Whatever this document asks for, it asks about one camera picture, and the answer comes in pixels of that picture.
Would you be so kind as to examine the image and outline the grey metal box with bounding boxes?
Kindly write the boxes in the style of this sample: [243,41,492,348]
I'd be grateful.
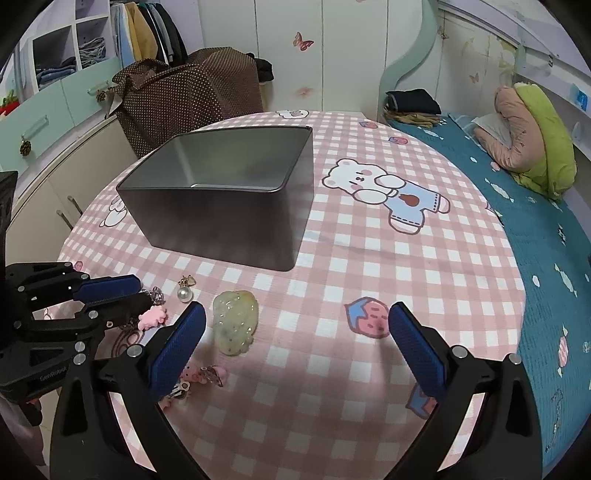
[115,126,314,272]

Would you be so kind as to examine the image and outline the white cube shelf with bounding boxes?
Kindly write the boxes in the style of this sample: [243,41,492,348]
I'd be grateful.
[28,0,122,93]

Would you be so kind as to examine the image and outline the brown polka dot bag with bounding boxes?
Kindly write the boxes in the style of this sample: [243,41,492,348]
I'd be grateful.
[112,46,265,160]

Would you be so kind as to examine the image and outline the folded light blue jeans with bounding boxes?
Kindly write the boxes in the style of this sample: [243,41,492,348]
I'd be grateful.
[78,37,110,70]

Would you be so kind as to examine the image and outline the folded dark blue jeans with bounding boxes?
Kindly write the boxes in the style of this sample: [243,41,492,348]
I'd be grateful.
[36,56,78,89]

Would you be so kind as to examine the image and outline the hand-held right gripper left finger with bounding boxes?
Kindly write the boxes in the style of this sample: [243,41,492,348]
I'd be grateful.
[51,302,207,480]

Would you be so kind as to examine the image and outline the pink quilt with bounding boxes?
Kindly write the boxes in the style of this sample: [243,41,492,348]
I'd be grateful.
[473,85,550,175]

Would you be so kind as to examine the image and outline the green jade pendant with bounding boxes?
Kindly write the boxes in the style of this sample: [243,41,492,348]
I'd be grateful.
[212,290,258,356]

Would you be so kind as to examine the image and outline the folded tan clothes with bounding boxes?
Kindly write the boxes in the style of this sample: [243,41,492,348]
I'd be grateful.
[390,112,446,130]

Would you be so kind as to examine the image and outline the white low cabinet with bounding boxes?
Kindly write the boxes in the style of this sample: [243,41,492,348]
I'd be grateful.
[9,113,141,259]

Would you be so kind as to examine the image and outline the teal printed bed sheet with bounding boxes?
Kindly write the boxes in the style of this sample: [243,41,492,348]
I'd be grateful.
[385,111,591,476]

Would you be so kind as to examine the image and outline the mint green bed frame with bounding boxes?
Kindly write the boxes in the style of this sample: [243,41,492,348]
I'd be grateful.
[378,0,440,125]

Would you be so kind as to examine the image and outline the white wardrobe doors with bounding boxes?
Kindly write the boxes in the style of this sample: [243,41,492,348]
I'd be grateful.
[256,0,409,116]

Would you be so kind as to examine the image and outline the row of hanging clothes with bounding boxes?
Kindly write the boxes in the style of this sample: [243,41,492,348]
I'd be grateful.
[110,0,190,70]

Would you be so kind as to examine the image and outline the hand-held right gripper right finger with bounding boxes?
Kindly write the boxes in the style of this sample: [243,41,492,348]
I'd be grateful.
[389,302,542,480]

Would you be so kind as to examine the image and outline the white pillow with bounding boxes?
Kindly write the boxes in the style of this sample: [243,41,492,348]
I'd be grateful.
[472,113,509,139]

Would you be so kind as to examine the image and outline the folded black clothes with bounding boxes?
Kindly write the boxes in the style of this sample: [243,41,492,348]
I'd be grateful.
[385,89,443,116]

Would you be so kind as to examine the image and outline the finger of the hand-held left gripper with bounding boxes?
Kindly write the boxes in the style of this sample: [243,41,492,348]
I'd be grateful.
[18,294,153,342]
[4,263,141,310]

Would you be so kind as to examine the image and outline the green quilt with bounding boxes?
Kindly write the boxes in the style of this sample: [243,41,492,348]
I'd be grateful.
[512,82,578,200]

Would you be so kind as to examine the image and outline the pink bear charm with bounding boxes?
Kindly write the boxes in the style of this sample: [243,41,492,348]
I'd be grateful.
[159,364,227,409]

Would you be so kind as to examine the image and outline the mint green drawer cabinet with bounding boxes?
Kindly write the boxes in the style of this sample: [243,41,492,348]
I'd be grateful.
[0,68,126,160]

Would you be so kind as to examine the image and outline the pink flower charm silver clasp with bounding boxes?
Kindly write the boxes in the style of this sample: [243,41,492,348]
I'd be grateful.
[137,286,168,331]

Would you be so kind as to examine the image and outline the black cloth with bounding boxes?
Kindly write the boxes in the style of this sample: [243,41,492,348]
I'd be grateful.
[253,56,275,85]

